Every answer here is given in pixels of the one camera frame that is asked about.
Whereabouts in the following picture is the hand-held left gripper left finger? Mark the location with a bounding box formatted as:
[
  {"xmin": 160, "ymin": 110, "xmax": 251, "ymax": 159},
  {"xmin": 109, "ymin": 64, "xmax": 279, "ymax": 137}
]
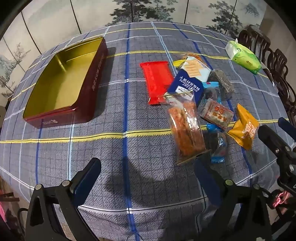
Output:
[{"xmin": 24, "ymin": 158, "xmax": 102, "ymax": 241}]

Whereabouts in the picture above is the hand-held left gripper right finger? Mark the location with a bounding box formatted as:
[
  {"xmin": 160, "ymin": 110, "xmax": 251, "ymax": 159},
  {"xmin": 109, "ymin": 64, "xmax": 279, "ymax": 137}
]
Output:
[{"xmin": 194, "ymin": 159, "xmax": 272, "ymax": 241}]

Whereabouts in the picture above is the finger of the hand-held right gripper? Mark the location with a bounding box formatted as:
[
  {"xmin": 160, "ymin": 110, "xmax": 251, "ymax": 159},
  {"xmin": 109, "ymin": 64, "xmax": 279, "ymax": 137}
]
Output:
[
  {"xmin": 258, "ymin": 126, "xmax": 296, "ymax": 163},
  {"xmin": 278, "ymin": 117, "xmax": 296, "ymax": 139}
]

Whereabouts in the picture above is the orange snack packet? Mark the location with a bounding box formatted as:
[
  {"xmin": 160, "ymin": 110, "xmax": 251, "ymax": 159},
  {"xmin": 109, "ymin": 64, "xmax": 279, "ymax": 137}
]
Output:
[{"xmin": 227, "ymin": 103, "xmax": 260, "ymax": 151}]

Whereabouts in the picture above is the clear packet of red strips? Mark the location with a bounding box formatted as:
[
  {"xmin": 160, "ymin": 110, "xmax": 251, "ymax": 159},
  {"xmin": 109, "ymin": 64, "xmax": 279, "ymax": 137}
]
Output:
[{"xmin": 161, "ymin": 91, "xmax": 211, "ymax": 165}]

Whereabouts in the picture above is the brown packet with red label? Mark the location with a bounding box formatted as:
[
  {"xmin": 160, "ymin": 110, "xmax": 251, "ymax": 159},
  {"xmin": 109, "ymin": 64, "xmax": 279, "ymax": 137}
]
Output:
[{"xmin": 199, "ymin": 98, "xmax": 234, "ymax": 130}]

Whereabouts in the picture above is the dark sesame bar packet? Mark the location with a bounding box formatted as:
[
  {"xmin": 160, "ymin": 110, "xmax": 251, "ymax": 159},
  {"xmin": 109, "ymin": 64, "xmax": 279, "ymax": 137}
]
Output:
[{"xmin": 207, "ymin": 69, "xmax": 235, "ymax": 101}]

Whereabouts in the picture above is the blue and white cracker pack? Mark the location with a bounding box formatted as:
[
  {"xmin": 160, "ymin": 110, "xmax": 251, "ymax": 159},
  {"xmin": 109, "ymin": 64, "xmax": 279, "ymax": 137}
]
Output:
[{"xmin": 167, "ymin": 56, "xmax": 212, "ymax": 108}]

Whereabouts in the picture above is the red and gold tin box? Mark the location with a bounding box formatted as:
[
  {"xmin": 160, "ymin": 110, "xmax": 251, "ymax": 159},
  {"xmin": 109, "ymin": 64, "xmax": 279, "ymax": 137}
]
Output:
[{"xmin": 22, "ymin": 37, "xmax": 108, "ymax": 129}]

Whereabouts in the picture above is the red snack packet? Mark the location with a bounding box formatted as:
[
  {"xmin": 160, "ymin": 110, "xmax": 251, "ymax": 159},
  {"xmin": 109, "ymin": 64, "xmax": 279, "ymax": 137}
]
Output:
[{"xmin": 140, "ymin": 61, "xmax": 175, "ymax": 106}]

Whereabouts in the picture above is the pink ribbon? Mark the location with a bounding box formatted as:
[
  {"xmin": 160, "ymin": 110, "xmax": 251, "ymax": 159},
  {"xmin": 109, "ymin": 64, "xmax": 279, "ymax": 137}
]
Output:
[{"xmin": 272, "ymin": 192, "xmax": 290, "ymax": 209}]

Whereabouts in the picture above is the dark wooden chair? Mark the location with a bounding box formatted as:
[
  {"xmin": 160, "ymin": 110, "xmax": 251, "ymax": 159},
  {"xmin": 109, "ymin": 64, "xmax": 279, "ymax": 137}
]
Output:
[
  {"xmin": 238, "ymin": 24, "xmax": 271, "ymax": 50},
  {"xmin": 275, "ymin": 74, "xmax": 296, "ymax": 121},
  {"xmin": 264, "ymin": 47, "xmax": 289, "ymax": 79}
]

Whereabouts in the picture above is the dark wooden stool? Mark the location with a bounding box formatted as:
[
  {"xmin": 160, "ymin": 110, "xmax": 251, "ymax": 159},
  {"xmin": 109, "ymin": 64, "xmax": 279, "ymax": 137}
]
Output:
[{"xmin": 0, "ymin": 177, "xmax": 21, "ymax": 209}]

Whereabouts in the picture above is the green tissue pack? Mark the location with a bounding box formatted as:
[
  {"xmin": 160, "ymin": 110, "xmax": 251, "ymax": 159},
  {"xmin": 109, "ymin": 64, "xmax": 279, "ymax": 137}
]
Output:
[{"xmin": 225, "ymin": 39, "xmax": 262, "ymax": 75}]

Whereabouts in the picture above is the pink cloth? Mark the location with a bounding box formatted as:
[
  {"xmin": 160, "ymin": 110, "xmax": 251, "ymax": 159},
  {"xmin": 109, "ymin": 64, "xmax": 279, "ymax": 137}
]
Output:
[{"xmin": 0, "ymin": 202, "xmax": 7, "ymax": 223}]

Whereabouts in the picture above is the painted folding screen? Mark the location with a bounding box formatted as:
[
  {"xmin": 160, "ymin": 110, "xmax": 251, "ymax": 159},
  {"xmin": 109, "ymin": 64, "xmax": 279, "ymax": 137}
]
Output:
[{"xmin": 0, "ymin": 0, "xmax": 266, "ymax": 98}]

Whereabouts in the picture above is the black cable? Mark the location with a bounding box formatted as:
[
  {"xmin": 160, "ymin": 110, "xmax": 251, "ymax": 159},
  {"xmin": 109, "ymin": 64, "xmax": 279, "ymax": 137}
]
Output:
[{"xmin": 17, "ymin": 207, "xmax": 29, "ymax": 223}]

